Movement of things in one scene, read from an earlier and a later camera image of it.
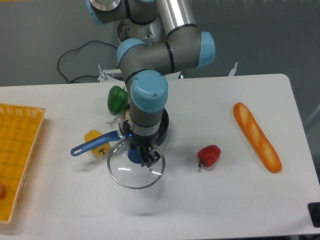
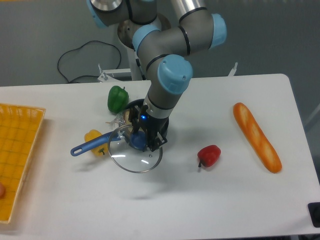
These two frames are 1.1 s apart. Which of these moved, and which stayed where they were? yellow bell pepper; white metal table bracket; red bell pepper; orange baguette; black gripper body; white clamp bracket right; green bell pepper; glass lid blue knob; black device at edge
Moved: glass lid blue knob; black gripper body
Stayed: white metal table bracket; yellow bell pepper; black device at edge; white clamp bracket right; orange baguette; red bell pepper; green bell pepper
